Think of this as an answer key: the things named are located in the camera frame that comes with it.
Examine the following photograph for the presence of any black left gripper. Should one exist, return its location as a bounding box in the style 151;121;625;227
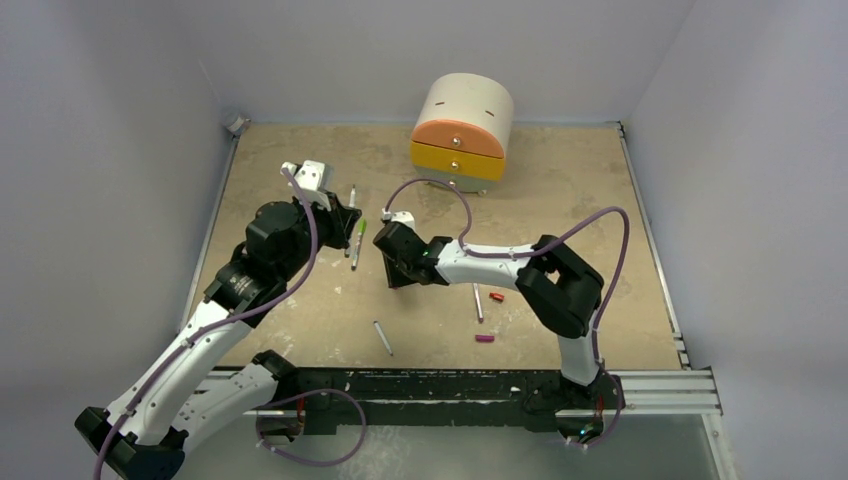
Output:
278;190;359;281

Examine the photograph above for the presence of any grey marker pen green tip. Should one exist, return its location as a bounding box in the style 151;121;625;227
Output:
351;219;367;271

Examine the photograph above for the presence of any grey marker pen blue tip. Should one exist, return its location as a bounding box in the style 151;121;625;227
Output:
348;184;357;209

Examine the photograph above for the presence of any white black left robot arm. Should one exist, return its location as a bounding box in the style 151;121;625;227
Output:
74;200;362;479

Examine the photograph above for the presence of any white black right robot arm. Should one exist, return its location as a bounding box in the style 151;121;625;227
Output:
373;221;604;407

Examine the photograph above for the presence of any grey marker pen red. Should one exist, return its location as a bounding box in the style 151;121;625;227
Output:
472;283;484;324

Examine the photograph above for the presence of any round cream drawer cabinet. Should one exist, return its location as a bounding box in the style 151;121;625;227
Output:
409;73;514;195

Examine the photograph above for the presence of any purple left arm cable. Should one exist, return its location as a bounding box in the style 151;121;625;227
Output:
92;165;321;480

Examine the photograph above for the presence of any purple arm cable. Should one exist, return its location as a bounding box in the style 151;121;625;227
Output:
384;177;631;366
92;165;321;480

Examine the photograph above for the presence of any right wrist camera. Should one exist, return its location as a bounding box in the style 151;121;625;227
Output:
381;208;416;231

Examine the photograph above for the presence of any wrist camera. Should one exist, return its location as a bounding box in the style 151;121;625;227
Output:
280;160;333;211
381;208;416;231

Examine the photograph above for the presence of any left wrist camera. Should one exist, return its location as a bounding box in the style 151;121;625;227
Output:
280;160;333;211

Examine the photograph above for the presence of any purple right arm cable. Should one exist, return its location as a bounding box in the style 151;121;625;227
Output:
384;177;631;366

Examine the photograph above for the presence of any grey corner bracket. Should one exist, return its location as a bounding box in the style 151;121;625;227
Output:
221;109;251;137

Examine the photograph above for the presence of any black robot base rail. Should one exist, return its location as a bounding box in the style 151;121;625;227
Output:
251;350;625;443

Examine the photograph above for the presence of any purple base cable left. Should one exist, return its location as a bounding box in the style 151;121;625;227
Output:
255;388;367;468

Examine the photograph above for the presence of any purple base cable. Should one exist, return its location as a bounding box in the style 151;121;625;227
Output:
563;360;627;452
255;388;367;468

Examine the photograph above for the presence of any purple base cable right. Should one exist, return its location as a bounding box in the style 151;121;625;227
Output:
563;360;627;452

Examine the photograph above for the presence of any aluminium frame rail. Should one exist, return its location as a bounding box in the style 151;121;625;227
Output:
616;369;723;415

